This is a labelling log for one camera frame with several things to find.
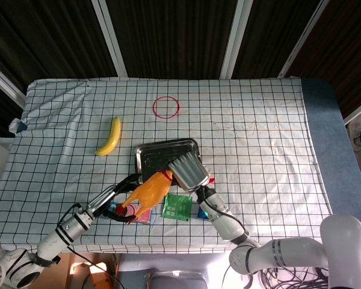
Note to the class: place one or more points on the yellow rubber chicken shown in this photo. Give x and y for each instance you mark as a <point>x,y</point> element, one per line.
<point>152,189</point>

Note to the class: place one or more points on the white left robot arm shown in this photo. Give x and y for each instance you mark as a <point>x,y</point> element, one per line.
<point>54,241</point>

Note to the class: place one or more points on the black metal tray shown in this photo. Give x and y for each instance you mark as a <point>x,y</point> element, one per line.
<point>153,156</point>

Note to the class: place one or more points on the green tea sachet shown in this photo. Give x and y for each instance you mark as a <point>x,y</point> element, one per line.
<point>177,207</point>

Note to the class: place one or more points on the yellow banana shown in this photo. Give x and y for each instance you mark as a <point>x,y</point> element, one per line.
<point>112,138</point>

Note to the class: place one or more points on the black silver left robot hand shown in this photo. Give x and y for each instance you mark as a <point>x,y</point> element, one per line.
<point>103,198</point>

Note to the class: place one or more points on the grey robot torso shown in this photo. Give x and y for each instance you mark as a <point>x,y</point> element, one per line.
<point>168,265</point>

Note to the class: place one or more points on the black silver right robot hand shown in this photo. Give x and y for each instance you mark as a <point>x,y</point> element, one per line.
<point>189,171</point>

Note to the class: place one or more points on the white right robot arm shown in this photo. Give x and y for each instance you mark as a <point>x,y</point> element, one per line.
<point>228,222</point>

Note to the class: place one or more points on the dark brown curtain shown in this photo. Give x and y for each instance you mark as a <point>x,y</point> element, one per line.
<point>174,36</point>

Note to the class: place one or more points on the brown cardboard box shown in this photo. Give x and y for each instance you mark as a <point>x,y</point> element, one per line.
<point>78,271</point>

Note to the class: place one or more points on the white frame post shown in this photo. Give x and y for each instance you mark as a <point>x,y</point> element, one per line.
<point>359,110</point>
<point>304,37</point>
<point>109,39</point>
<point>236,39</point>
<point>4,81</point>

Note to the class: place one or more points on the blue building block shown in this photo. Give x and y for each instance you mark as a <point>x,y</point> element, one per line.
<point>202,214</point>

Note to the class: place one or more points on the blue grey table pad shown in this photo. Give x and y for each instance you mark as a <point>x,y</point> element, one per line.
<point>328,150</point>

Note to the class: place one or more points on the white checked tablecloth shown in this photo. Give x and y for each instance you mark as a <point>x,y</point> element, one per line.
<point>243,126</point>

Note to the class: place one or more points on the blue pink cookie box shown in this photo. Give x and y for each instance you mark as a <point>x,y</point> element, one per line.
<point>144,216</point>

